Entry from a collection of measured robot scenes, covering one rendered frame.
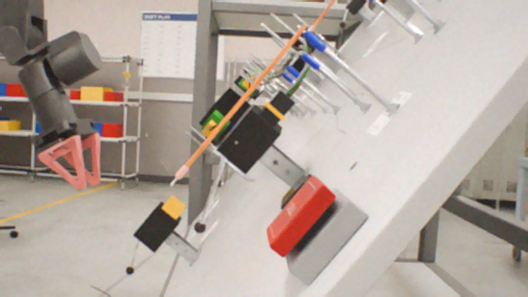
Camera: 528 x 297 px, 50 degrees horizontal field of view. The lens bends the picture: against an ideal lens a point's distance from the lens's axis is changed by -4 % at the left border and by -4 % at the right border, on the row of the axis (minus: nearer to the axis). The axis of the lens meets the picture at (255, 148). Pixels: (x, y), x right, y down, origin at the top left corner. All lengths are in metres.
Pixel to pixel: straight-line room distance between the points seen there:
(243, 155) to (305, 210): 0.26
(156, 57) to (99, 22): 1.02
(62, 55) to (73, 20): 8.12
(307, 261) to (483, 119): 0.13
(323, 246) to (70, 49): 0.63
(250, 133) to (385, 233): 0.30
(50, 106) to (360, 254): 0.67
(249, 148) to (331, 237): 0.27
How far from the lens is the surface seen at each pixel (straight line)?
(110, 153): 8.74
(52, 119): 0.92
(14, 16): 0.96
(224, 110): 1.27
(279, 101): 0.60
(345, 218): 0.35
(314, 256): 0.36
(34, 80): 0.93
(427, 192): 0.33
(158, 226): 0.92
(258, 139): 0.60
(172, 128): 8.42
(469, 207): 1.28
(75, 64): 0.91
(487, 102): 0.34
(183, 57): 8.38
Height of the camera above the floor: 1.18
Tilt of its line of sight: 4 degrees down
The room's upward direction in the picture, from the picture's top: 3 degrees clockwise
